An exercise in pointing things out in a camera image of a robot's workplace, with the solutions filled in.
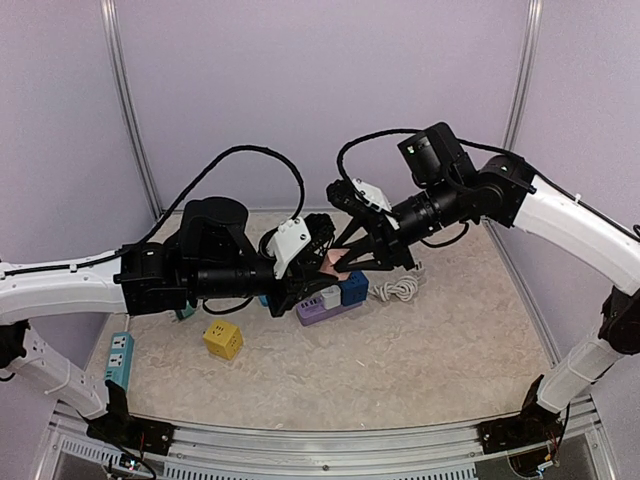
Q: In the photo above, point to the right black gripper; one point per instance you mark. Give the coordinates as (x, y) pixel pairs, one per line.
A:
(391, 251)

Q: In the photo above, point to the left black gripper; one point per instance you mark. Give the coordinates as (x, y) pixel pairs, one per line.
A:
(299, 278)

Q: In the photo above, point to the pink charger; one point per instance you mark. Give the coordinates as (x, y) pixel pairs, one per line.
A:
(330, 260)

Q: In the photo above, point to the white USB charger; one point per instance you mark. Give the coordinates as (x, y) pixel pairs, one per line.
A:
(331, 297)

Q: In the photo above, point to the dark blue cube socket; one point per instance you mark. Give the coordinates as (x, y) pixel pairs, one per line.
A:
(354, 289)

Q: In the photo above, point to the teal USB charger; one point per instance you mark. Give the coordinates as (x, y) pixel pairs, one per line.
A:
(184, 313)

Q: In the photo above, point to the purple power strip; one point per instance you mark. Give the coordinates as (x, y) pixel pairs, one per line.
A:
(312, 311)

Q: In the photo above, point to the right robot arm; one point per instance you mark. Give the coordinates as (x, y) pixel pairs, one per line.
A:
(512, 193)

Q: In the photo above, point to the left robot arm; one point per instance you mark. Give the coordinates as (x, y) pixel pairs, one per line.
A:
(208, 257)

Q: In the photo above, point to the yellow cube socket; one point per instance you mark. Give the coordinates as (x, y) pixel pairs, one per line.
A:
(223, 339)

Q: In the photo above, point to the teal power strip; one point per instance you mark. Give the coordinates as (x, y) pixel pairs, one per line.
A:
(120, 358)

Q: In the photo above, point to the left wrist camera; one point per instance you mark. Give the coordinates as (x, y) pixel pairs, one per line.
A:
(305, 238)

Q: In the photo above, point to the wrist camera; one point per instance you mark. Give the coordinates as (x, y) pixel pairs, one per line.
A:
(357, 197)
(305, 238)

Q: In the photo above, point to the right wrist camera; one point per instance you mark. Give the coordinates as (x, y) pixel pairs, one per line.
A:
(357, 197)

